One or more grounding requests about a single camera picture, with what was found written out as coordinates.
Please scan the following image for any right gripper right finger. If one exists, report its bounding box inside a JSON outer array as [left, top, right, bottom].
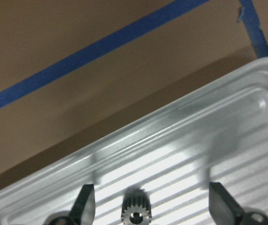
[[208, 182, 244, 225]]

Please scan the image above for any silver ribbed metal tray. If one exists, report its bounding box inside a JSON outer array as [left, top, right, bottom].
[[0, 57, 268, 225]]

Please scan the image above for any small metal bearing gear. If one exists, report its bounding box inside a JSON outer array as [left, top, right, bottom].
[[121, 188, 152, 225]]

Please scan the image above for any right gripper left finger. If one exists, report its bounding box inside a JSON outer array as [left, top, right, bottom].
[[70, 184, 96, 225]]

